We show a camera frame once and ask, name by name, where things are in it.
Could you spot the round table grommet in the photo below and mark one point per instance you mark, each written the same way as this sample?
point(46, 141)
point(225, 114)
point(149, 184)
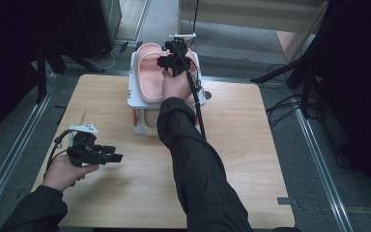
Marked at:
point(208, 95)

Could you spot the black tripod stand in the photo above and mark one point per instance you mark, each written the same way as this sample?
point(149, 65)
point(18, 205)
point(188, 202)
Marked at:
point(306, 64)

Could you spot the dark cabinet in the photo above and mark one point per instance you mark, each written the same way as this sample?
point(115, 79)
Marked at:
point(103, 25)

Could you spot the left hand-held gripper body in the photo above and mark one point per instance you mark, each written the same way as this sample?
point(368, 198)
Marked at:
point(85, 151)

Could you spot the beige wooden partition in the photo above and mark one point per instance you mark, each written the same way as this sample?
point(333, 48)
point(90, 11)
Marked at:
point(254, 16)

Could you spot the metal floor rail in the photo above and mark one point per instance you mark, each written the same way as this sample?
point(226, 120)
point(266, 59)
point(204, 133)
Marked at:
point(16, 141)
point(322, 167)

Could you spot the person's left hand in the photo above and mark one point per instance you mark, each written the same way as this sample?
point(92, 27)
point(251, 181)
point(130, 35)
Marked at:
point(62, 172)

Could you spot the person's right hand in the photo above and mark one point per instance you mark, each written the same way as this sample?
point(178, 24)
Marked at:
point(177, 87)

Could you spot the black metal stand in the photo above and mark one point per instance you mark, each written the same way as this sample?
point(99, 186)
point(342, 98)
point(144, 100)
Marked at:
point(41, 71)

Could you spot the cream perforated clog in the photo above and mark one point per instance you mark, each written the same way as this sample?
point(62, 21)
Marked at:
point(150, 119)

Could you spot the white two-tier shoe rack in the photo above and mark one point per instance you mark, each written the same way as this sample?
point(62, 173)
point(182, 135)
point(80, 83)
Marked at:
point(133, 100)

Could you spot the grey tape strip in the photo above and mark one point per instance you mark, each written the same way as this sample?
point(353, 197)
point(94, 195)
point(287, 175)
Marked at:
point(285, 201)

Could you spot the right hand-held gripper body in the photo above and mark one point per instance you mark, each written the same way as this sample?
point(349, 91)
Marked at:
point(177, 51)

